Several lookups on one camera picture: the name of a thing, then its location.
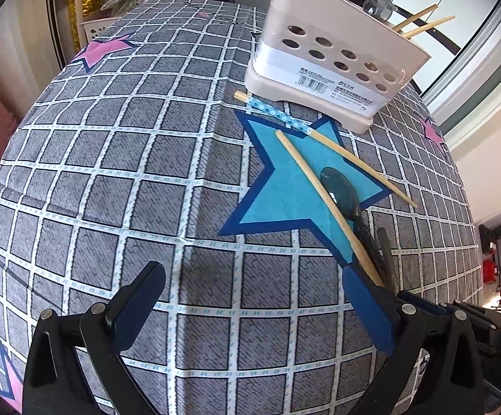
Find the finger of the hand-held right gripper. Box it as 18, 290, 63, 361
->
398, 290, 455, 315

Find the plain bamboo chopstick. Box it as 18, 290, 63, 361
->
391, 3, 440, 32
275, 129, 385, 288
401, 15, 456, 39

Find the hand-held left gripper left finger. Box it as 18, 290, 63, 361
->
22, 260, 167, 415

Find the blue banded chopstick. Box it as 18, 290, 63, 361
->
233, 90, 419, 209

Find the grey checked star tablecloth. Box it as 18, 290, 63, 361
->
0, 0, 485, 415

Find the beige plastic trolley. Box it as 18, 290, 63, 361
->
71, 0, 212, 49

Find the beige plastic utensil holder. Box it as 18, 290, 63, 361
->
244, 0, 432, 135

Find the gold foil package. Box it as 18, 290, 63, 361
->
67, 0, 104, 51

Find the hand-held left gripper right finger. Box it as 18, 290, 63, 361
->
343, 264, 485, 415

